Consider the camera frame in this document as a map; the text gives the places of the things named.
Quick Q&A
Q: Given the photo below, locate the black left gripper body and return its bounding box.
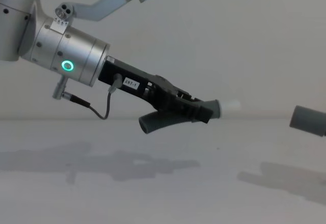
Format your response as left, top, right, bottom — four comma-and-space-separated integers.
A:
97, 55, 165, 105

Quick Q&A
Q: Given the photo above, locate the white curtain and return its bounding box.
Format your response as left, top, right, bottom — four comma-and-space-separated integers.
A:
0, 0, 326, 121

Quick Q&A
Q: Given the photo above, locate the white table cloth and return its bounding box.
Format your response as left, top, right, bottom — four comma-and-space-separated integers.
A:
0, 118, 326, 224

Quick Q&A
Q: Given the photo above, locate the thin dark gripper cable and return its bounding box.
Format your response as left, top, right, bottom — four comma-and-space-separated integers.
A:
52, 73, 123, 121

